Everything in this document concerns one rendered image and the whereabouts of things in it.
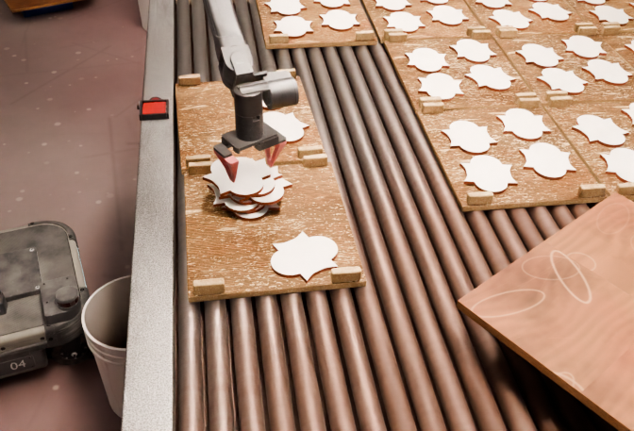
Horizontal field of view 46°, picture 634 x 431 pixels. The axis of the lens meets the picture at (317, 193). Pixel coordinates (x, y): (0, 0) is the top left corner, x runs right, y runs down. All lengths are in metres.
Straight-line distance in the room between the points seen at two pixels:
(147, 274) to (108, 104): 2.43
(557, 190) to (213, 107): 0.89
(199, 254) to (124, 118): 2.29
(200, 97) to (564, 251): 1.05
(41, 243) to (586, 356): 1.93
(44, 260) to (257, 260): 1.26
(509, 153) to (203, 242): 0.80
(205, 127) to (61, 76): 2.36
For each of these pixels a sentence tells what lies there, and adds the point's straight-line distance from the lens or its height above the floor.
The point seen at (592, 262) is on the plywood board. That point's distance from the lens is 1.47.
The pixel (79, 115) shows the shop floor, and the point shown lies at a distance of 3.84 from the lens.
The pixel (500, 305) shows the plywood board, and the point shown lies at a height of 1.04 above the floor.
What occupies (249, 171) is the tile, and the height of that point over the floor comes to 1.00.
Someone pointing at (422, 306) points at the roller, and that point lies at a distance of 1.47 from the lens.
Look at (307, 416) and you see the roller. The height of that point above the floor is 0.92.
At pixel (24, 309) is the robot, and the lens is 2.50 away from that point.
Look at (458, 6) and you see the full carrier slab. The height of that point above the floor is 0.94.
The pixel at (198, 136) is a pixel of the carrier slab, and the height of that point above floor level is 0.94.
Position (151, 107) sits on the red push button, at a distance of 2.03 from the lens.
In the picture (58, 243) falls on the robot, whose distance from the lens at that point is 2.70.
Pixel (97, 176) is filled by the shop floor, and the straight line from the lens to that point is 3.39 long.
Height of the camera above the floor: 1.97
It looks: 38 degrees down
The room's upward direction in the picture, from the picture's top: 2 degrees clockwise
